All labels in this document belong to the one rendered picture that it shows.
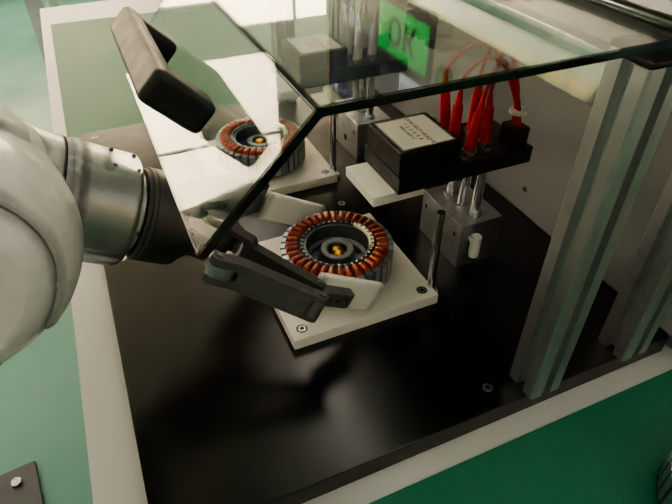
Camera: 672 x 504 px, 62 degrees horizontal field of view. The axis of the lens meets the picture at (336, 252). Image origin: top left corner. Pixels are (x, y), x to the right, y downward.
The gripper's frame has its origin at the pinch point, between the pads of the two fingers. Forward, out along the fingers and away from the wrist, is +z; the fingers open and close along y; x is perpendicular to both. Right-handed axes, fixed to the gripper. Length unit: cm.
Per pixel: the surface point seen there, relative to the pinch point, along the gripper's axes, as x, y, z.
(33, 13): 29, 161, -17
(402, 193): -9.2, -3.5, 0.4
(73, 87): 15, 68, -16
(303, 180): 0.4, 17.0, 3.8
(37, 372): 95, 76, -4
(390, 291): 0.2, -5.3, 4.1
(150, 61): -15.1, -12.6, -25.8
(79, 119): 15, 54, -16
